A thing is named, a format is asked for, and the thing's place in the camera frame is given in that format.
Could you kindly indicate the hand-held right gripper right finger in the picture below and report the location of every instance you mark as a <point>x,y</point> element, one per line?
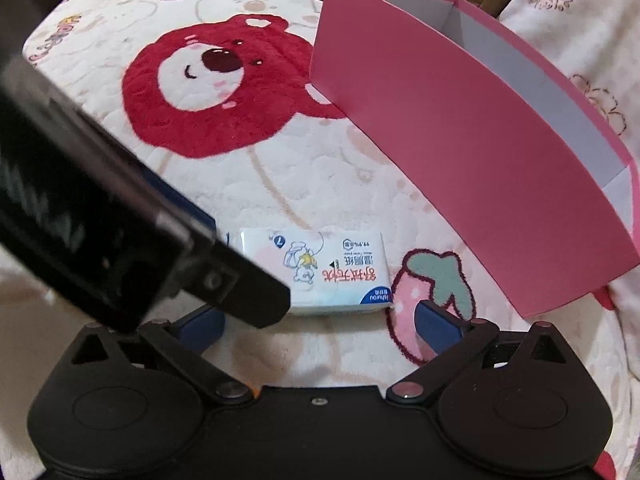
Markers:
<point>437,330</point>

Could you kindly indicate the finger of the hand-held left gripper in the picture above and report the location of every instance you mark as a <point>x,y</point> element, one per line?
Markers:
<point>197,211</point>
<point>250,295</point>

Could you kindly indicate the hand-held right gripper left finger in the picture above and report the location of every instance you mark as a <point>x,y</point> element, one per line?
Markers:
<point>202,330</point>

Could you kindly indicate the white tissue pack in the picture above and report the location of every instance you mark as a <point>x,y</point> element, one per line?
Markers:
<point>325,270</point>

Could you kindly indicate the pink cardboard box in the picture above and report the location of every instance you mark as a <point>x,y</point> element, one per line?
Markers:
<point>450,160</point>

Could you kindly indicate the red bear printed blanket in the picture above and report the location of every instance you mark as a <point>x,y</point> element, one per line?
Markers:
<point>300,185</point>

